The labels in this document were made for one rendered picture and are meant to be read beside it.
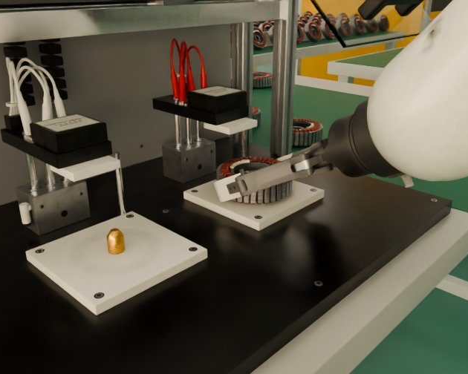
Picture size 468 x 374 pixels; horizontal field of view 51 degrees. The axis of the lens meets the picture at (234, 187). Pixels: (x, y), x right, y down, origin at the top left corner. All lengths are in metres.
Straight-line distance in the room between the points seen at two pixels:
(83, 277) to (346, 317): 0.28
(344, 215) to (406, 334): 1.11
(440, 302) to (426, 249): 1.27
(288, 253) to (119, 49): 0.44
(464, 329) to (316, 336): 1.38
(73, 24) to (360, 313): 0.45
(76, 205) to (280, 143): 0.40
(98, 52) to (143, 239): 0.33
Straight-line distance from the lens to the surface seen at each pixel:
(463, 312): 1.94
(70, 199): 0.68
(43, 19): 0.60
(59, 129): 0.58
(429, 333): 1.80
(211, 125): 0.72
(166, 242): 0.60
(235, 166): 0.73
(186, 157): 0.78
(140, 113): 0.87
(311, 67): 4.60
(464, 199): 0.86
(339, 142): 0.57
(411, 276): 0.63
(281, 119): 0.89
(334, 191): 0.78
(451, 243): 0.72
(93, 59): 0.81
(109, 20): 0.64
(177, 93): 0.78
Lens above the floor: 1.07
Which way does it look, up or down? 23 degrees down
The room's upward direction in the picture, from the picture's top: straight up
